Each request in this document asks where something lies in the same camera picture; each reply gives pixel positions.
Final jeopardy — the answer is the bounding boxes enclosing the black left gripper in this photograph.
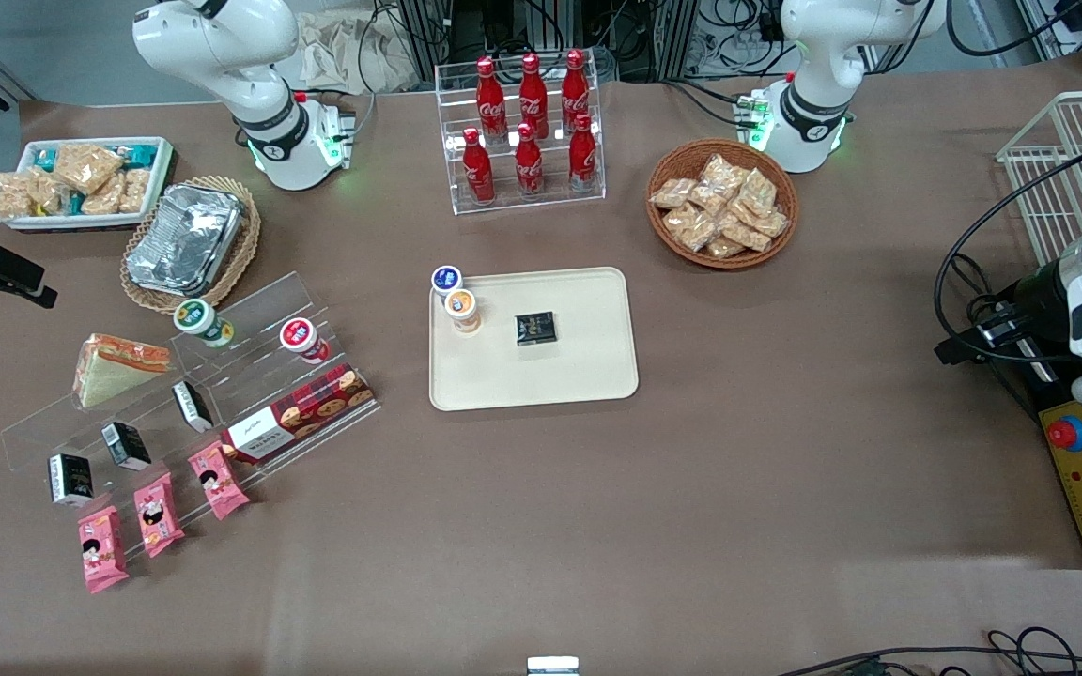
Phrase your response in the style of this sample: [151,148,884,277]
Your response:
[935,266,1072,367]

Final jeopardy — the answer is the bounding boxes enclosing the triangle sandwich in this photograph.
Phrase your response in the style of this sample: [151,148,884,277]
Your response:
[72,333,172,410]

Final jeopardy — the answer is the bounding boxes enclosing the white rectangular snack tray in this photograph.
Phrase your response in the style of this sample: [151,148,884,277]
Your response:
[0,136,175,232]

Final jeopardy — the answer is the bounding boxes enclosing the cream plastic tray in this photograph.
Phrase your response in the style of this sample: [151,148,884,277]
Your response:
[428,267,640,412]

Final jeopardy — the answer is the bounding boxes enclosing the aluminium foil container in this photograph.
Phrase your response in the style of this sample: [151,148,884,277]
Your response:
[125,183,244,293]

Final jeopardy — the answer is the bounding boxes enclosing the green lid cup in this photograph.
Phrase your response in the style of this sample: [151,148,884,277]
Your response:
[173,298,236,349]

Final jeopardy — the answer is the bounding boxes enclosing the small black white box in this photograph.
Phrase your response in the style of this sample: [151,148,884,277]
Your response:
[100,421,153,472]
[47,453,96,509]
[171,378,215,434]

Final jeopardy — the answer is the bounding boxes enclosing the oval tan wicker basket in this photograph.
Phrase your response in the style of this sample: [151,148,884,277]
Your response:
[119,175,262,315]

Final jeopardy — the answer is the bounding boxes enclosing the clear acrylic stepped shelf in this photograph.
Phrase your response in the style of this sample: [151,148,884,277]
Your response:
[0,270,383,566]

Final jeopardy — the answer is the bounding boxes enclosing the pink snack packet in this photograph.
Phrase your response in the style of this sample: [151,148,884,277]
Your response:
[187,440,251,521]
[77,504,131,595]
[132,471,187,560]

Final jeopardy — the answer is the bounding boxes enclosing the red lid cup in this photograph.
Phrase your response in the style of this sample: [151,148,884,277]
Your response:
[279,317,331,365]

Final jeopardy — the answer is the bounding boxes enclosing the red plaid cookie box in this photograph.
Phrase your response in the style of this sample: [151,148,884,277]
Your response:
[221,363,377,466]

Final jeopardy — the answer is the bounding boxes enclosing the round brown wicker basket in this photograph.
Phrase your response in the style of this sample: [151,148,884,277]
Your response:
[645,139,800,270]

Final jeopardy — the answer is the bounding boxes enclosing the crumpled clear plastic sheet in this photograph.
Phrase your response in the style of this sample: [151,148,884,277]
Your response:
[293,9,422,95]

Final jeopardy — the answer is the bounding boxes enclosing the orange lid cup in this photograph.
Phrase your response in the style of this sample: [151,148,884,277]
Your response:
[444,289,483,336]

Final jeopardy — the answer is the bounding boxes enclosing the red cola bottle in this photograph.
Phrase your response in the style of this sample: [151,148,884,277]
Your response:
[518,53,549,140]
[567,114,599,194]
[476,56,507,142]
[561,49,591,132]
[461,128,496,206]
[514,122,545,199]

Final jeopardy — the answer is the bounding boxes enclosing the small black snack packet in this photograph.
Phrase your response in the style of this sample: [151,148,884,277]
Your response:
[515,311,557,346]

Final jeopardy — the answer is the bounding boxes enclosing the clear acrylic bottle rack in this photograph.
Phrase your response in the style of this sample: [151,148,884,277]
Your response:
[435,50,607,217]

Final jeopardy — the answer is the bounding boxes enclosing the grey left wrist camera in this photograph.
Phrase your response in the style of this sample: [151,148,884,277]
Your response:
[976,312,1027,350]

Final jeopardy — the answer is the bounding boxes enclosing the black coiled power cable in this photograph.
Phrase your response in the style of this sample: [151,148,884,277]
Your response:
[958,252,1007,328]

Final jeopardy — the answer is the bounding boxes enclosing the long black looping cable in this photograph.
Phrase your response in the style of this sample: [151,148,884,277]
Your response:
[933,148,1082,369]

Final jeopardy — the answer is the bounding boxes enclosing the white wire basket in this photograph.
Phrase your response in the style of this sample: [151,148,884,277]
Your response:
[995,89,1082,270]

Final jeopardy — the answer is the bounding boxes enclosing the black cable on table edge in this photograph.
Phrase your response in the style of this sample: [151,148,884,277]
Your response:
[774,625,1082,676]

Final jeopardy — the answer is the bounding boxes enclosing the aluminium frame corner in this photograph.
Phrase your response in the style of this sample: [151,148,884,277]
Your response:
[1013,0,1082,69]

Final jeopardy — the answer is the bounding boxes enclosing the aluminium frame with cables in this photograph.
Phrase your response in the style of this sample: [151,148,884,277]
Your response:
[396,0,786,85]

